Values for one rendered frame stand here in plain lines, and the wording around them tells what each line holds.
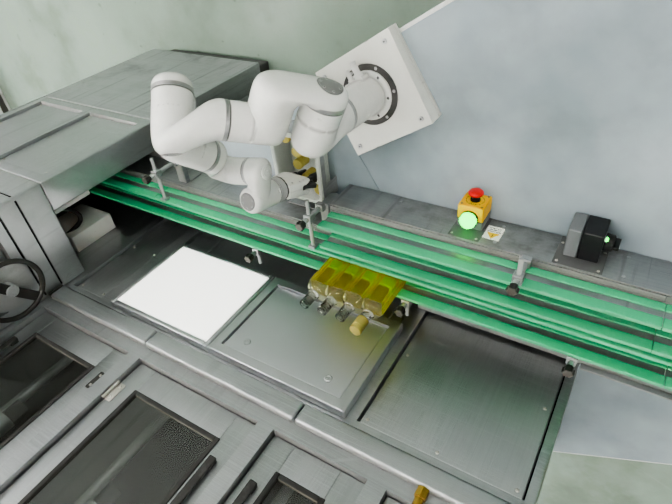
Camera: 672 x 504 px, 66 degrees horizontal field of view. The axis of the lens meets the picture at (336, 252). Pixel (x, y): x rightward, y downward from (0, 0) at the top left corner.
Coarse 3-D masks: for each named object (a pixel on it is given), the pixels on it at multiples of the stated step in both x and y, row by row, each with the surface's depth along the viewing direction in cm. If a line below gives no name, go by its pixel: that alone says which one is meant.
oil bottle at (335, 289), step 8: (352, 264) 151; (344, 272) 148; (352, 272) 148; (336, 280) 146; (344, 280) 146; (352, 280) 146; (328, 288) 144; (336, 288) 143; (344, 288) 143; (328, 296) 143; (336, 296) 142; (336, 304) 144
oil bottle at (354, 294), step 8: (360, 272) 147; (368, 272) 147; (376, 272) 147; (360, 280) 145; (368, 280) 144; (376, 280) 146; (352, 288) 142; (360, 288) 142; (368, 288) 142; (344, 296) 141; (352, 296) 140; (360, 296) 140; (352, 304) 140; (360, 304) 141
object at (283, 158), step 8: (288, 136) 151; (280, 144) 159; (288, 144) 162; (272, 152) 159; (280, 152) 161; (288, 152) 164; (280, 160) 162; (288, 160) 165; (312, 160) 162; (280, 168) 163; (288, 168) 166; (304, 168) 166; (320, 168) 153; (320, 176) 154; (320, 184) 156; (312, 192) 164; (320, 192) 158; (312, 200) 162; (320, 200) 160
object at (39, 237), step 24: (0, 192) 163; (24, 192) 162; (0, 216) 157; (24, 216) 164; (48, 216) 170; (0, 240) 159; (24, 240) 166; (48, 240) 173; (48, 264) 175; (72, 264) 183; (48, 288) 177
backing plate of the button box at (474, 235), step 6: (456, 222) 140; (456, 228) 138; (462, 228) 138; (486, 228) 137; (450, 234) 136; (456, 234) 136; (462, 234) 136; (468, 234) 136; (474, 234) 136; (480, 234) 135; (474, 240) 134
